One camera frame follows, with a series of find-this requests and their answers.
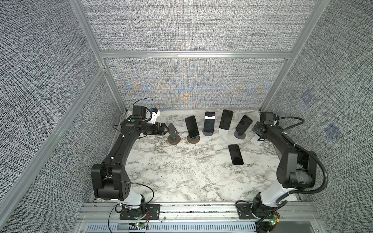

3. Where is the black phone white stripe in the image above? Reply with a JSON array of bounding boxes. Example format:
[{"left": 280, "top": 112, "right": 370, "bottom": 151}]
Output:
[{"left": 203, "top": 112, "right": 216, "bottom": 132}]

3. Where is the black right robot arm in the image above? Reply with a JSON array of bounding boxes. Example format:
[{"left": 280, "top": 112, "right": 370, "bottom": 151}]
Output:
[{"left": 252, "top": 121, "right": 317, "bottom": 209}]

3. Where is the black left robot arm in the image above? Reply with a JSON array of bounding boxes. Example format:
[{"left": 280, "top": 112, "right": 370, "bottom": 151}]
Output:
[{"left": 90, "top": 118, "right": 169, "bottom": 208}]

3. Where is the white phone stand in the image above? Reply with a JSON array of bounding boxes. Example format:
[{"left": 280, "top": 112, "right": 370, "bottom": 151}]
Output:
[
  {"left": 250, "top": 134, "right": 265, "bottom": 147},
  {"left": 219, "top": 128, "right": 229, "bottom": 136}
]

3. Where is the wood base phone stand left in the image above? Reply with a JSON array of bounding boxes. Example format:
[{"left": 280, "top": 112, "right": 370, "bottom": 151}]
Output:
[{"left": 168, "top": 123, "right": 181, "bottom": 145}]

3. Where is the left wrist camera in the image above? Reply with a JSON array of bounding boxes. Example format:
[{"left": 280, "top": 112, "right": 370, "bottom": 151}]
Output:
[{"left": 132, "top": 105, "right": 160, "bottom": 124}]

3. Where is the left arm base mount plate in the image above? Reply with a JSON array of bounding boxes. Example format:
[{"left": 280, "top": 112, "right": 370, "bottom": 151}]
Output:
[{"left": 119, "top": 204, "right": 161, "bottom": 221}]

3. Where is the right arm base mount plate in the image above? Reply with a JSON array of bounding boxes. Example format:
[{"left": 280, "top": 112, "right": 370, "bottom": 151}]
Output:
[{"left": 235, "top": 203, "right": 278, "bottom": 220}]

